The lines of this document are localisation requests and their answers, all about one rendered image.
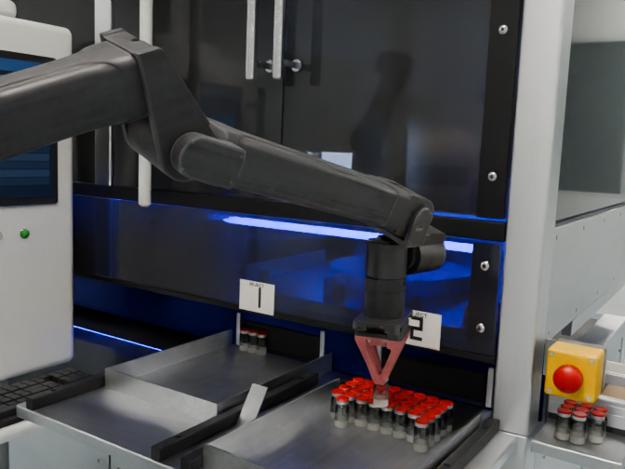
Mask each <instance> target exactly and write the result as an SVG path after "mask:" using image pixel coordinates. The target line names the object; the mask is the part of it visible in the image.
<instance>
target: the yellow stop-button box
mask: <svg viewBox="0 0 625 469"><path fill-rule="evenodd" d="M606 353H607V347H606V346H603V345H597V344H592V343H586V342H577V341H572V340H567V339H561V338H560V339H558V340H557V341H556V343H554V344H553V345H552V346H551V347H550V348H549V349H548V357H547V367H546V378H545V389H544V391H545V393H546V394H549V395H556V396H560V397H564V398H569V399H573V400H577V401H581V402H585V403H590V404H593V403H594V402H595V401H596V399H597V398H598V396H599V395H600V394H601V393H602V392H603V390H604V380H605V362H606ZM567 364H568V365H573V366H575V367H576V368H578V369H579V370H580V371H581V373H582V375H583V384H582V385H581V387H580V388H579V389H578V391H576V392H575V393H573V394H565V393H563V392H561V391H559V390H558V389H557V388H556V387H555V385H554V383H553V380H552V376H553V373H554V372H555V371H556V370H557V369H558V368H559V367H560V366H562V365H567Z"/></svg>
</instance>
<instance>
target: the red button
mask: <svg viewBox="0 0 625 469"><path fill-rule="evenodd" d="M552 380H553V383H554V385H555V387H556V388H557V389H558V390H559V391H561V392H563V393H565V394H573V393H575V392H576V391H578V389H579V388H580V387H581V385H582V384H583V375H582V373H581V371H580V370H579V369H578V368H576V367H575V366H573V365H568V364H567V365H562V366H560V367H559V368H558V369H557V370H556V371H555V372H554V373H553V376H552Z"/></svg>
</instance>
